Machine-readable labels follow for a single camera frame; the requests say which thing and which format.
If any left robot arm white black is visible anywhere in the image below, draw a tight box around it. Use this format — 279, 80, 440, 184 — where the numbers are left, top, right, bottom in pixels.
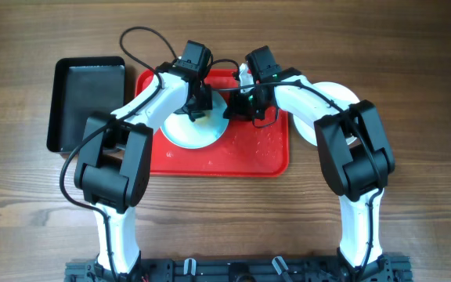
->
72, 41, 212, 281

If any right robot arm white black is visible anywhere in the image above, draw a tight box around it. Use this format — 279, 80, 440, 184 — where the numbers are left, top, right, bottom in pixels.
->
224, 46, 395, 281

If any light blue plate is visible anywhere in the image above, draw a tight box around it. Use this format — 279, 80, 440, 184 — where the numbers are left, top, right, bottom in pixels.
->
292, 115, 317, 146
161, 92, 229, 149

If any black water basin tray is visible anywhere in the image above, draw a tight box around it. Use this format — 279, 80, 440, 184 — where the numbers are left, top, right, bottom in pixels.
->
46, 56, 126, 154

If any light blue plate top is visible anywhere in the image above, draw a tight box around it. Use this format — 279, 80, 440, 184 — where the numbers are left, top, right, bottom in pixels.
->
161, 92, 229, 149

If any red plastic tray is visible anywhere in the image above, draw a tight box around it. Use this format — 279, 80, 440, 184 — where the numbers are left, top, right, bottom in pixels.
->
135, 67, 290, 179

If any white plate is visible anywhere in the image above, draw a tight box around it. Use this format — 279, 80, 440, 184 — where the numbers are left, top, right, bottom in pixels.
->
308, 81, 359, 127

